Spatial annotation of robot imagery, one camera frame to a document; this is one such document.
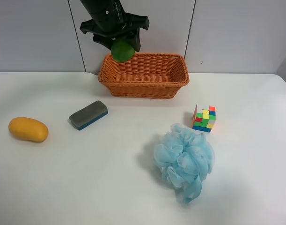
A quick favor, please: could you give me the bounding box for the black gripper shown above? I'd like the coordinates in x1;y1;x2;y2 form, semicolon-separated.
80;0;149;52

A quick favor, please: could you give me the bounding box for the green lemon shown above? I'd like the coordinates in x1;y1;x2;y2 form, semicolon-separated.
111;40;135;62

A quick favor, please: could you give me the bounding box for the orange woven basket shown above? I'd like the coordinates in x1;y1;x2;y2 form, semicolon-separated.
98;53;190;99

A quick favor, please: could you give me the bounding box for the grey blue board eraser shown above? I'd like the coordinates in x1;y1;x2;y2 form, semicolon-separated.
69;100;108;130

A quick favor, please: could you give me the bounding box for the multicoloured puzzle cube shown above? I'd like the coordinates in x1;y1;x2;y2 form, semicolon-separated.
192;105;216;133

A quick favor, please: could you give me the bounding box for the yellow mango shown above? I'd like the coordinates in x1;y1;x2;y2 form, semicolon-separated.
8;117;49;143

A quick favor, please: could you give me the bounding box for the light blue bath loofah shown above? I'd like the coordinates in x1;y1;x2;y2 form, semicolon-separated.
154;124;215;203

